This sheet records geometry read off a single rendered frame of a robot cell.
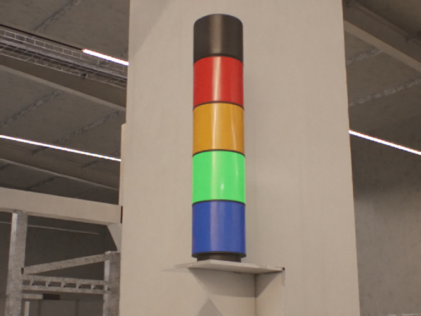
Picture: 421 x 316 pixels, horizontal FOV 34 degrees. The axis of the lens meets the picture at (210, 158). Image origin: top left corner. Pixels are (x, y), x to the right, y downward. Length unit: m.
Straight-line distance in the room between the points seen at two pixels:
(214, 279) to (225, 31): 0.29
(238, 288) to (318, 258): 0.21
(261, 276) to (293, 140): 0.25
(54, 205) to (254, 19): 11.33
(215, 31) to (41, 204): 11.35
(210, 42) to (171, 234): 0.29
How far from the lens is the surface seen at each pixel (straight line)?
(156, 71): 1.06
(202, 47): 0.82
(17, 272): 11.78
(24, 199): 12.00
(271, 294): 0.79
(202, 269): 0.76
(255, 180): 0.91
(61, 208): 12.29
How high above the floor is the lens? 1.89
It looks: 16 degrees up
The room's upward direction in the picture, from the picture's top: straight up
